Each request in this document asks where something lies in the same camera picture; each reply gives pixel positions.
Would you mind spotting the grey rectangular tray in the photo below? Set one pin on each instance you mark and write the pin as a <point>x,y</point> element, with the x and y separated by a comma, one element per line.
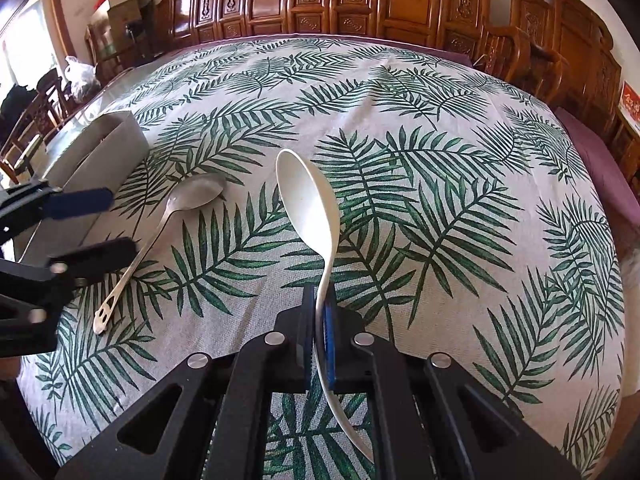
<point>100,155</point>

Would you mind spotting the white plastic bag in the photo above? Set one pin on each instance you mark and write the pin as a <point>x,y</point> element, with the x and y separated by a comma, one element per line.
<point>81,77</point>

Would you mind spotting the black bag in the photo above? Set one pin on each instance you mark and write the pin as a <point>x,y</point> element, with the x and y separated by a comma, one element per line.
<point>17,102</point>

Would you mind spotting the carved wooden arched panel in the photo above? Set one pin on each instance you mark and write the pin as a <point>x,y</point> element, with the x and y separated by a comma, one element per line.
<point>575,45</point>

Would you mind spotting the dark wooden chair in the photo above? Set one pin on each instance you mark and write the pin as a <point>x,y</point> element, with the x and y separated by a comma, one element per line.
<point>35,130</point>

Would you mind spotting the red box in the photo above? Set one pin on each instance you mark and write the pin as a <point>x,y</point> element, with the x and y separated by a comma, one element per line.
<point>631,107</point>

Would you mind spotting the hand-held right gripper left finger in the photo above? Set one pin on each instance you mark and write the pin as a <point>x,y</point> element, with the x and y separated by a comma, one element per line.
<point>304,340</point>

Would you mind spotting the wooden side furniture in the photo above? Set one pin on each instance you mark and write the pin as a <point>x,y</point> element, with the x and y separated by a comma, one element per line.
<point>627,155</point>

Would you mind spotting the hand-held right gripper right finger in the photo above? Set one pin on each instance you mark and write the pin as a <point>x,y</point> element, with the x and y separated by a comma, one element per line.
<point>329,340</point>

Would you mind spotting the white plastic spoon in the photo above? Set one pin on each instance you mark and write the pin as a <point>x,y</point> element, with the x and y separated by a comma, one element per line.
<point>305,200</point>

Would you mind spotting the carved wooden chair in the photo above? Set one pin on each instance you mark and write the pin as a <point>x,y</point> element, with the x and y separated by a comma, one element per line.
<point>520,65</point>

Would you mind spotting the leaf print tablecloth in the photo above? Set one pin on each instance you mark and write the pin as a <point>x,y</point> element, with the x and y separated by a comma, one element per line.
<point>400,210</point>

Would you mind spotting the metal spoon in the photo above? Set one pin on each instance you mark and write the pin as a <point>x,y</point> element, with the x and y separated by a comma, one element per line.
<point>195,192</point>

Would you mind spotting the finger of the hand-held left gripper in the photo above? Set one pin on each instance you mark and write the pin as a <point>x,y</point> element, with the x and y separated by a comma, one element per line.
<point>100,256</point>
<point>80,203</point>

